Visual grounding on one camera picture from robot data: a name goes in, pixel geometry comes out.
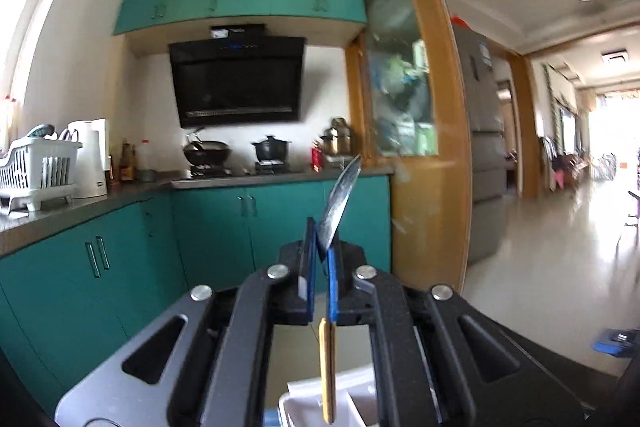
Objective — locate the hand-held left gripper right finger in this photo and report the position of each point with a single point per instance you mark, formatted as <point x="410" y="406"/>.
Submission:
<point x="335" y="287"/>

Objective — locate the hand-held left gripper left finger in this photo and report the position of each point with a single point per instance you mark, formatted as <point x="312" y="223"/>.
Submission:
<point x="309" y="267"/>

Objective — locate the white plastic utensil holder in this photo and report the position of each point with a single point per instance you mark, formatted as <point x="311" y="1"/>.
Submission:
<point x="305" y="407"/>

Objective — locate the teal lower cabinets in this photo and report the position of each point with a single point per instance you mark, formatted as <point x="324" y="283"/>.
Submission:
<point x="210" y="227"/>

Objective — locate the red bottle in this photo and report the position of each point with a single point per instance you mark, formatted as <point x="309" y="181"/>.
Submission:
<point x="317" y="157"/>

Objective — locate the wooden glass sliding door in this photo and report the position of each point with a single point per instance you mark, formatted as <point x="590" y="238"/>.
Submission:
<point x="425" y="217"/>

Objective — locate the black gas stove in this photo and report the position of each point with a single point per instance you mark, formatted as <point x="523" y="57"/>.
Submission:
<point x="240" y="172"/>

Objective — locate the black cooking pot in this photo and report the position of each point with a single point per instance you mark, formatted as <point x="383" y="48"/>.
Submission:
<point x="272" y="149"/>

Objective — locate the stainless steel pot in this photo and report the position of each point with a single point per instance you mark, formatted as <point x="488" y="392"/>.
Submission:
<point x="337" y="139"/>

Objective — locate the black wok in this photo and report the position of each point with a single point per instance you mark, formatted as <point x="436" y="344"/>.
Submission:
<point x="207" y="153"/>

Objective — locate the silver refrigerator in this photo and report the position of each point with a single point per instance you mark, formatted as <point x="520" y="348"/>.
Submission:
<point x="482" y="157"/>

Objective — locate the clear oil bottle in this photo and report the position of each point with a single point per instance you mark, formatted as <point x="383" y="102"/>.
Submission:
<point x="145" y="157"/>

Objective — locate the black range hood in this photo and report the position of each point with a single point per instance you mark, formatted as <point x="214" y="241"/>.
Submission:
<point x="235" y="82"/>

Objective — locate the brown sauce bottle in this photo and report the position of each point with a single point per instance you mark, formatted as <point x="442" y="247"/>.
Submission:
<point x="125" y="164"/>
<point x="133" y="167"/>

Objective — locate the white electric kettle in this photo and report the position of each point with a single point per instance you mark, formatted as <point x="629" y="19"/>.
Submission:
<point x="90" y="157"/>

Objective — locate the grey kitchen countertop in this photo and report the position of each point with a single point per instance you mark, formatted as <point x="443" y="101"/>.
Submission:
<point x="60" y="214"/>

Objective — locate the wooden chair with clothes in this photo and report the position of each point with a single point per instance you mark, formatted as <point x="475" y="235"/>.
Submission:
<point x="562" y="172"/>

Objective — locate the bright blue object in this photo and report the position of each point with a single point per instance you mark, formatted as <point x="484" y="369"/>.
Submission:
<point x="607" y="344"/>

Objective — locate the green leaf garland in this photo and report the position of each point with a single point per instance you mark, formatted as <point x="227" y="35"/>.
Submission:
<point x="551" y="102"/>

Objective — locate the white dish rack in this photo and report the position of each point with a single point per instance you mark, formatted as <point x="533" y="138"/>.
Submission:
<point x="40" y="167"/>

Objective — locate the red object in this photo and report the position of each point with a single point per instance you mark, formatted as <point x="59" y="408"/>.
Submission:
<point x="460" y="22"/>

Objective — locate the ceiling air vent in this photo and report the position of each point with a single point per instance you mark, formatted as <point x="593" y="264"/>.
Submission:
<point x="614" y="57"/>

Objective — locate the bright window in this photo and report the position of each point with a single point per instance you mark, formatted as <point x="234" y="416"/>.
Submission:
<point x="25" y="7"/>

